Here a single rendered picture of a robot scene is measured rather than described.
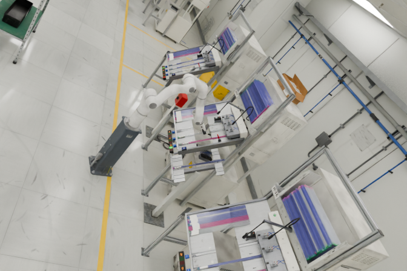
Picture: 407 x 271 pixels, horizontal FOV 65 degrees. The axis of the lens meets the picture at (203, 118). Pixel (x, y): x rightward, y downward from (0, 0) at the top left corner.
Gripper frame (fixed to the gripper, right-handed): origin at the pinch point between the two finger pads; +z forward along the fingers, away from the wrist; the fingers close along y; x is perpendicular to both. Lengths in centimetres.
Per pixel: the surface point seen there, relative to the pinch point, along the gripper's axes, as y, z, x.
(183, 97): 81, 4, 17
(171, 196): -52, 24, 51
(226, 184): -21, 72, -3
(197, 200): -21, 85, 37
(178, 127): 17.4, -3.3, 26.6
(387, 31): 104, 24, -264
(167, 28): 445, 65, 39
